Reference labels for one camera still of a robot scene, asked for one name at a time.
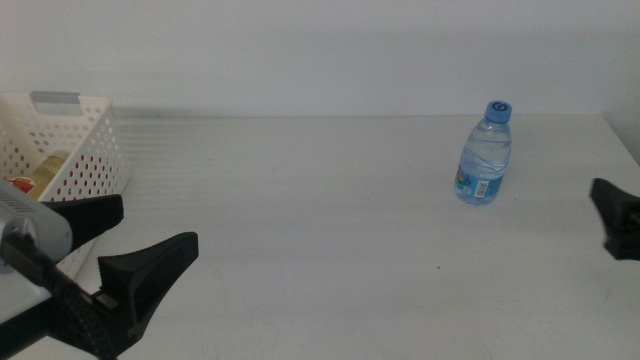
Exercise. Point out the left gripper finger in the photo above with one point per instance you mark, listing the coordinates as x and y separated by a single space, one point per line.
145 270
95 215

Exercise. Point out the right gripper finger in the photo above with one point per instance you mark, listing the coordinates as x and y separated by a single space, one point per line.
617 205
625 249

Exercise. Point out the red soda can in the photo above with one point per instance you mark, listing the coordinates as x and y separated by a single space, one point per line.
95 170

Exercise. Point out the yellow liquid bottle white cap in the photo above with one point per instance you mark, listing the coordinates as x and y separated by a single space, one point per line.
47 172

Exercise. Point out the water bottle blue cap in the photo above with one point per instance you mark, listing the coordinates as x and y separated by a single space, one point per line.
482 165

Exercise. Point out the white perforated plastic basket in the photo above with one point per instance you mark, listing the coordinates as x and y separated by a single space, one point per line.
95 101

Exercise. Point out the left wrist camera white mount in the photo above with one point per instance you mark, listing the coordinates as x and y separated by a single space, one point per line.
35 225

